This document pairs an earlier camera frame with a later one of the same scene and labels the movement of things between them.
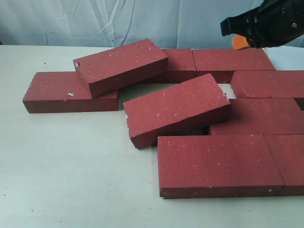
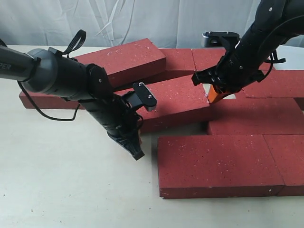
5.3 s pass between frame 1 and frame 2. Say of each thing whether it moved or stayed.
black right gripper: moved
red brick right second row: stayed
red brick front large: stayed
